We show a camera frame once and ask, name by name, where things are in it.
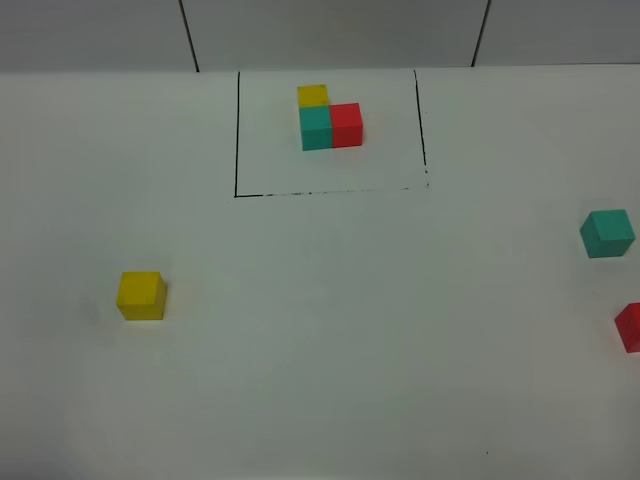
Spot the red template block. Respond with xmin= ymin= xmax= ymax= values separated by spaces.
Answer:
xmin=329 ymin=103 xmax=364 ymax=148

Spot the green template block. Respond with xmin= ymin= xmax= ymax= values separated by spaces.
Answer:
xmin=299 ymin=106 xmax=333 ymax=151

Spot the yellow template block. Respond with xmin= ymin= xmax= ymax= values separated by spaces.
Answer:
xmin=297 ymin=84 xmax=330 ymax=108

